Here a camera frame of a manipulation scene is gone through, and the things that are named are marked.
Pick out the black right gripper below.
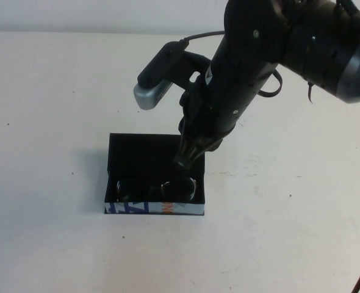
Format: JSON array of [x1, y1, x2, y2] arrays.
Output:
[[173, 57, 280, 169]]

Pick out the dark framed glasses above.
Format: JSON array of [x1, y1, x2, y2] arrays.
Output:
[[116, 176, 198, 203]]

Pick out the black glasses case printed side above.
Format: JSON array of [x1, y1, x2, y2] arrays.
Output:
[[103, 132, 206, 216]]

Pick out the black zip tie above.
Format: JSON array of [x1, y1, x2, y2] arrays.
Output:
[[306, 79, 315, 105]]

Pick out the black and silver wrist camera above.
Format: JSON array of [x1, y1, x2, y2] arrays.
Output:
[[133, 42, 189, 110]]

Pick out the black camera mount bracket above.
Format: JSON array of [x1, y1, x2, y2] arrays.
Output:
[[171, 51, 213, 92]]

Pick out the thin black cable loop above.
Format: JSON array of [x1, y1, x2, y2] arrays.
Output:
[[258, 68, 283, 99]]

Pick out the black camera cable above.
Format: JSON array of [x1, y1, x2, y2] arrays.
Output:
[[182, 29, 227, 44]]

